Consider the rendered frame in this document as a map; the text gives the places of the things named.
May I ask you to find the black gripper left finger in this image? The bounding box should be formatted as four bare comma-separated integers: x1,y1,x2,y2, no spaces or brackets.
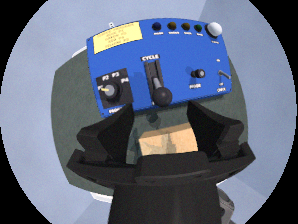
76,103,135,165

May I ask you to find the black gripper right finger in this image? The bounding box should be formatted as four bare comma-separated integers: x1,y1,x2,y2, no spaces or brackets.
186,100,244,159

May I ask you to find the blue control console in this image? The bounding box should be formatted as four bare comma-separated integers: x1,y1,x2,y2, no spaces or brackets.
86,18,232,118

